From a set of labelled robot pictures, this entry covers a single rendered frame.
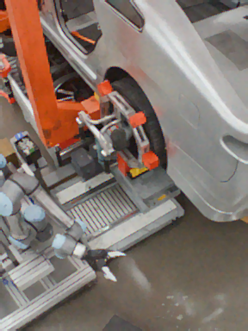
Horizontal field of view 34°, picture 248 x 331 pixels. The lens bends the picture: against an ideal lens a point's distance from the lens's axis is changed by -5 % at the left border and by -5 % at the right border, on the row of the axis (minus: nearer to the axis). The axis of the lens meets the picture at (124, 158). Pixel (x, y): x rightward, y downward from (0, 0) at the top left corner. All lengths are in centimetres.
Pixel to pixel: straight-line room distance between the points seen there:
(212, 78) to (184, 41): 26
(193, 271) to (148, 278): 35
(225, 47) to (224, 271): 176
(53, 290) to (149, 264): 79
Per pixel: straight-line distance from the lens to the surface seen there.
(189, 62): 211
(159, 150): 272
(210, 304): 320
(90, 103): 338
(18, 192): 199
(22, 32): 260
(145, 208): 336
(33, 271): 256
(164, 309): 316
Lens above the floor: 301
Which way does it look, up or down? 52 degrees down
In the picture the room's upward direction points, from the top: 5 degrees counter-clockwise
